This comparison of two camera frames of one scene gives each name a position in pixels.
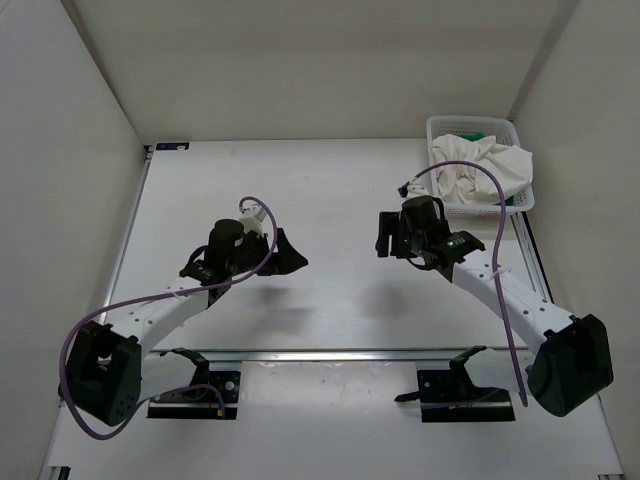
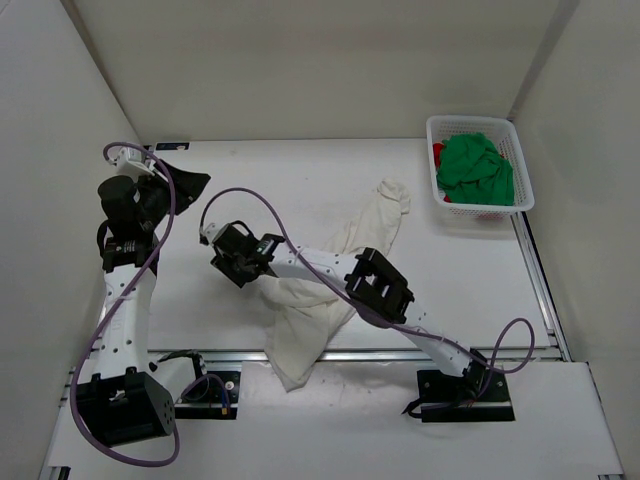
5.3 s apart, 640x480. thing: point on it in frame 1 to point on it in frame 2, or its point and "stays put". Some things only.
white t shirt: (468, 184) to (301, 323)
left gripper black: (286, 260) to (189, 186)
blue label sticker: (171, 146) stays put
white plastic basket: (505, 131) stays put
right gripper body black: (410, 244) to (236, 268)
